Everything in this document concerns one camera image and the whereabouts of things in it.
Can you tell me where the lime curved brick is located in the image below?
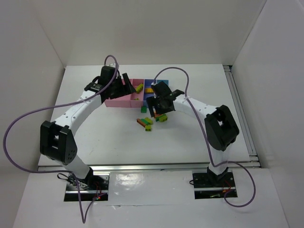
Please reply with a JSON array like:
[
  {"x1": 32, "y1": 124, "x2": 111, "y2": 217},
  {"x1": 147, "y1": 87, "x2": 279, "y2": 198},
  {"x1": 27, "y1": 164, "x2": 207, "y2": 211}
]
[
  {"x1": 145, "y1": 117, "x2": 153, "y2": 125},
  {"x1": 161, "y1": 114, "x2": 168, "y2": 122}
]

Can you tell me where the yellow long brick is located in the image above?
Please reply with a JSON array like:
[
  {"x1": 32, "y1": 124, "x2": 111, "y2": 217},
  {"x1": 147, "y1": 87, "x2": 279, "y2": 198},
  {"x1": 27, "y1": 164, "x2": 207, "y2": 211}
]
[{"x1": 144, "y1": 87, "x2": 154, "y2": 94}]

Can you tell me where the dark green plate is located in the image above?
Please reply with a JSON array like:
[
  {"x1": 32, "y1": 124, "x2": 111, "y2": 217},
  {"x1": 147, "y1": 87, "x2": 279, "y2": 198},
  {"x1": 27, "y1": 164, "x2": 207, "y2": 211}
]
[{"x1": 155, "y1": 116, "x2": 163, "y2": 122}]

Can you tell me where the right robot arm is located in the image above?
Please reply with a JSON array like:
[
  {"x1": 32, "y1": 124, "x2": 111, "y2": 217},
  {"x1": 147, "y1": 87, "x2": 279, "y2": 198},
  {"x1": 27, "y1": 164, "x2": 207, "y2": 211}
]
[{"x1": 146, "y1": 81, "x2": 239, "y2": 185}]

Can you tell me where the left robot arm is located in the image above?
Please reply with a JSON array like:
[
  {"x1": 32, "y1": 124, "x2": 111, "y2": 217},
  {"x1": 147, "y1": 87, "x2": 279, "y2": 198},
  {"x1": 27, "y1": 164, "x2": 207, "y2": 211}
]
[{"x1": 40, "y1": 66, "x2": 135, "y2": 186}]

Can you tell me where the dark green square brick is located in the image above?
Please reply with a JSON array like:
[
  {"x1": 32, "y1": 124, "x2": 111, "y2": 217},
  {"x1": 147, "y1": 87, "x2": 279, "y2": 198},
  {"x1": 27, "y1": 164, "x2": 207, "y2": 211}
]
[{"x1": 141, "y1": 106, "x2": 147, "y2": 113}]

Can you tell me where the pink container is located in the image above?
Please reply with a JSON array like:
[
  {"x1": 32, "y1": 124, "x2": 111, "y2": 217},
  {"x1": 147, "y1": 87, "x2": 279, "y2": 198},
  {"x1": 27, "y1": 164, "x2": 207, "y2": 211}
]
[{"x1": 104, "y1": 79, "x2": 144, "y2": 108}]

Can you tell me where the light blue container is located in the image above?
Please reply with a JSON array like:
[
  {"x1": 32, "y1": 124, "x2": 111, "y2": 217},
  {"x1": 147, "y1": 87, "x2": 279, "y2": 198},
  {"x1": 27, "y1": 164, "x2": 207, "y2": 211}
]
[{"x1": 156, "y1": 80, "x2": 169, "y2": 86}]

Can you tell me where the dark green rounded brick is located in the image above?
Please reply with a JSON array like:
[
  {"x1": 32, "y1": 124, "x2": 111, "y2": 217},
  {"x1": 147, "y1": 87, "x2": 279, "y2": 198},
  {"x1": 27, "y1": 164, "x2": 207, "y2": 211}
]
[{"x1": 140, "y1": 119, "x2": 149, "y2": 125}]

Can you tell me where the brown flat long plate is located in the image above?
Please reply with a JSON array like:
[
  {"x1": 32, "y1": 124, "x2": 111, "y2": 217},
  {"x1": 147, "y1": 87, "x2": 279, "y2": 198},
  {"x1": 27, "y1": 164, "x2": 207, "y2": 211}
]
[{"x1": 136, "y1": 118, "x2": 146, "y2": 127}]

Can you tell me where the small lime square brick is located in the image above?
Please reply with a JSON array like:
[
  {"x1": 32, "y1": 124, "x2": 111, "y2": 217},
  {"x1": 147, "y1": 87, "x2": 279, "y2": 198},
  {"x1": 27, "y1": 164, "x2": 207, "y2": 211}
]
[{"x1": 145, "y1": 125, "x2": 152, "y2": 132}]

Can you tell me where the aluminium front rail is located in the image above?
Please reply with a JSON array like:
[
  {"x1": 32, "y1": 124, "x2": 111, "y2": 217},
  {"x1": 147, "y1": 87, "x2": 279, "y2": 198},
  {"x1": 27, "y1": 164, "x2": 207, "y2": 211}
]
[{"x1": 38, "y1": 161, "x2": 261, "y2": 171}]

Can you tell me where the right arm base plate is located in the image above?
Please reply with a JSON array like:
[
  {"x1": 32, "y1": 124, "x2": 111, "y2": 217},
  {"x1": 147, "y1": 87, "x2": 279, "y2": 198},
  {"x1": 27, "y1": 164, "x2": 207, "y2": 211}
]
[{"x1": 189, "y1": 172, "x2": 238, "y2": 200}]

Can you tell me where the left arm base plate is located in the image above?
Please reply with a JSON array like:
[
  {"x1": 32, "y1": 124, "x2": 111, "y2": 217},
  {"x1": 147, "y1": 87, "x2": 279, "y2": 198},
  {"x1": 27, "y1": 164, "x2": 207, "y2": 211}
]
[{"x1": 57, "y1": 173, "x2": 110, "y2": 202}]

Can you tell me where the aluminium side rail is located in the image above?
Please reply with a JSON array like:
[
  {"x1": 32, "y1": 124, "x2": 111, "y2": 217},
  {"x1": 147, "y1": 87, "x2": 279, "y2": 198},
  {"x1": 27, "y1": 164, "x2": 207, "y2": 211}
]
[{"x1": 223, "y1": 65, "x2": 261, "y2": 167}]

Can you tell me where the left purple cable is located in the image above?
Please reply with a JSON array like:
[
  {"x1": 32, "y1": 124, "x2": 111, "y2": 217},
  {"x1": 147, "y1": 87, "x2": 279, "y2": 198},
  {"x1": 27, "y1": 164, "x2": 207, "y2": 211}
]
[{"x1": 2, "y1": 55, "x2": 120, "y2": 224}]

